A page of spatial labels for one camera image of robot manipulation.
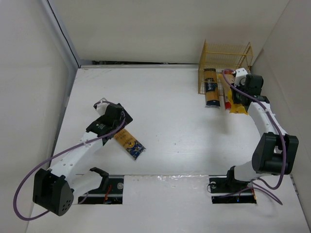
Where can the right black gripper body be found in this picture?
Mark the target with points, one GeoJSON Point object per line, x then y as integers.
{"type": "Point", "coordinates": [238, 97]}

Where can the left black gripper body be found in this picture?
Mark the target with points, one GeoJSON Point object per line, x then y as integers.
{"type": "Point", "coordinates": [125, 117]}

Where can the yellow spaghetti bag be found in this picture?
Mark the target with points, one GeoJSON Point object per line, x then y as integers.
{"type": "Point", "coordinates": [235, 108]}

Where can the orange blue pasta bag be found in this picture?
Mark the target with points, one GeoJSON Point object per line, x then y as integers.
{"type": "Point", "coordinates": [129, 143]}

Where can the red white spaghetti bag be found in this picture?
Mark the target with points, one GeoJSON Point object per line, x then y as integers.
{"type": "Point", "coordinates": [227, 102]}

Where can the dark blue spaghetti bag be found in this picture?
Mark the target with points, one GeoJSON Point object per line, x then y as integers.
{"type": "Point", "coordinates": [211, 88]}

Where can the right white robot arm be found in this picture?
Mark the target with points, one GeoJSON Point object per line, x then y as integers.
{"type": "Point", "coordinates": [276, 150]}

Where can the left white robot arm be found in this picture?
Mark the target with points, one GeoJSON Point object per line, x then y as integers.
{"type": "Point", "coordinates": [58, 188]}

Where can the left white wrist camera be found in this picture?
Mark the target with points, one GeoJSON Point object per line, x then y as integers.
{"type": "Point", "coordinates": [101, 106]}

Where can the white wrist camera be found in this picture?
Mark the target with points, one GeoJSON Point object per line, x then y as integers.
{"type": "Point", "coordinates": [101, 106]}
{"type": "Point", "coordinates": [240, 76]}

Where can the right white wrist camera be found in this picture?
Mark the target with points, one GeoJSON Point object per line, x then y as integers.
{"type": "Point", "coordinates": [240, 76]}

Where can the yellow wire shelf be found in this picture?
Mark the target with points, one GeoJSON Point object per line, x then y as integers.
{"type": "Point", "coordinates": [222, 56]}

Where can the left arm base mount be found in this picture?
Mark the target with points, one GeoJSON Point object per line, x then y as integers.
{"type": "Point", "coordinates": [113, 194]}

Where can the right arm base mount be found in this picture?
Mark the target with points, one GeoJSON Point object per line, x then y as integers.
{"type": "Point", "coordinates": [225, 192]}

